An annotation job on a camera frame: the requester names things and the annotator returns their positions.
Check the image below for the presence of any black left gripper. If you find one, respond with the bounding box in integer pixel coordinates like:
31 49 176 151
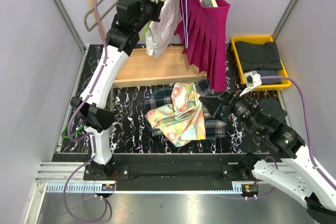
133 0 163 31

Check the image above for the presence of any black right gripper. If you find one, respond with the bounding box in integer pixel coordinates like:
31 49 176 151
197 83 264 134

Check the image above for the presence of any navy plaid skirt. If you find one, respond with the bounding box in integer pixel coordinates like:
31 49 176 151
144 79 226 140

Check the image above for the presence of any white skirt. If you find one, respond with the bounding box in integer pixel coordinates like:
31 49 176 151
145 0 182 57

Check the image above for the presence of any floral pastel skirt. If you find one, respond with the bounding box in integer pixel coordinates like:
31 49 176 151
145 83 206 147

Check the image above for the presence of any green velvet hanger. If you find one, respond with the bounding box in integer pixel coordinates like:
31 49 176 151
60 124 86 140

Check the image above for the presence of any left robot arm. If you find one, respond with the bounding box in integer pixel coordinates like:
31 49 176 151
70 0 164 180

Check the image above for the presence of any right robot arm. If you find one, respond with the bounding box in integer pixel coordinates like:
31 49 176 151
200 90 335 223

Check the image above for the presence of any magenta pleated skirt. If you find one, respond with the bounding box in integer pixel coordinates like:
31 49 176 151
174 0 230 92

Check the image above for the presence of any blue-grey folded garment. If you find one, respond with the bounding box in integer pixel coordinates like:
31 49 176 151
257 69 281 85

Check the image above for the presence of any wooden clothes rack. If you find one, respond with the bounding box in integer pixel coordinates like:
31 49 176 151
76 0 232 88

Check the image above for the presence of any dark grey folded garment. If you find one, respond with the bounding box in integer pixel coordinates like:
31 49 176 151
235 41 282 72

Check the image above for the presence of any blue wire hanger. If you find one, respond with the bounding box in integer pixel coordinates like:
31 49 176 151
180 0 189 49

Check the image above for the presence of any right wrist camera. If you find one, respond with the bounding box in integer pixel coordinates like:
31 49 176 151
239 70 262 97

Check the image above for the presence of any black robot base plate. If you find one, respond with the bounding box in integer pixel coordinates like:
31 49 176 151
47 153 281 190

